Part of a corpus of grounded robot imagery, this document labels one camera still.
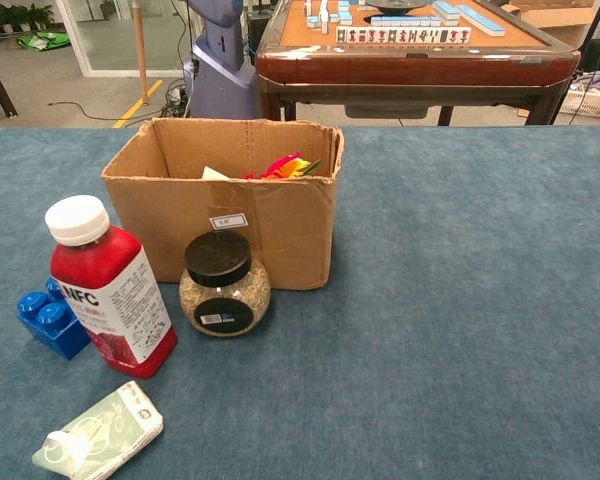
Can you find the wooden pole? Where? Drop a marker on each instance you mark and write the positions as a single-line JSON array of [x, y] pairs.
[[141, 60]]

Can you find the row of potted plants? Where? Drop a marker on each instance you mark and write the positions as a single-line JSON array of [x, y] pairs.
[[15, 16]]

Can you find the white plastic basket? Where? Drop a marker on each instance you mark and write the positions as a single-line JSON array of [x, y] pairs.
[[590, 102]]

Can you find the round glass jar black lid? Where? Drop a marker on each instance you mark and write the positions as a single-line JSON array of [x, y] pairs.
[[220, 260]]

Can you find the green bag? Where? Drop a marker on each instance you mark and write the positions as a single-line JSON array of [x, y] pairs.
[[45, 41]]

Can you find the red juice bottle white cap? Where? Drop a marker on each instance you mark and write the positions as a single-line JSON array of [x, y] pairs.
[[110, 280]]

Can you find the brown mahjong table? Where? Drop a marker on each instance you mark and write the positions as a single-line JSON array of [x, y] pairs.
[[405, 65]]

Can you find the row of face-up mahjong tiles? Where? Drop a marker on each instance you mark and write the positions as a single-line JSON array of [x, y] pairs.
[[405, 35]]

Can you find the red yellow paper flower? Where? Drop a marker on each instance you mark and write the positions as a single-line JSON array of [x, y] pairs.
[[285, 167]]

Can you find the green white packet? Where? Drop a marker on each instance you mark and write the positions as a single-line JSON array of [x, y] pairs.
[[110, 430]]

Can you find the white power strip with plugs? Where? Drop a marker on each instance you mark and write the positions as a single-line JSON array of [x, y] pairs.
[[176, 95]]

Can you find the blue felt table cover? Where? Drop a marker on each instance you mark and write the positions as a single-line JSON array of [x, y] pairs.
[[430, 300]]

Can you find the blue toy brick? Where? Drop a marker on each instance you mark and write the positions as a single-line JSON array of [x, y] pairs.
[[55, 330]]

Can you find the open brown cardboard box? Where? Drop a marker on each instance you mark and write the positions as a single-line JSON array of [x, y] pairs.
[[290, 235]]

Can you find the long blue mahjong tile wall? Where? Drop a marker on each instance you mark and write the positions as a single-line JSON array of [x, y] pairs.
[[482, 21]]

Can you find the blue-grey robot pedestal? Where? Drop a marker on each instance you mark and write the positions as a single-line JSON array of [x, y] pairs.
[[220, 75]]

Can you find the white paper card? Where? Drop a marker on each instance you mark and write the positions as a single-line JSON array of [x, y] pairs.
[[212, 174]]

